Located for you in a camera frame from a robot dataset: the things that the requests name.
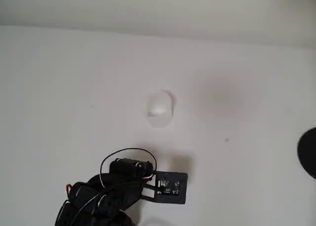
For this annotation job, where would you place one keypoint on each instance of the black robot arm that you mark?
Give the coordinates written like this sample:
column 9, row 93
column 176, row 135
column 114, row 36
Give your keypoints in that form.
column 98, row 208

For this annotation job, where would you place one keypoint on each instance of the black wrist camera board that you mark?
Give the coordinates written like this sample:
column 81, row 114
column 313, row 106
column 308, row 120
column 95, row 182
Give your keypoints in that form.
column 170, row 189

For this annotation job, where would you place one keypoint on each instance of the round black object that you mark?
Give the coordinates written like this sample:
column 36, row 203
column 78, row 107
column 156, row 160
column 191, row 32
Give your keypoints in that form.
column 308, row 152

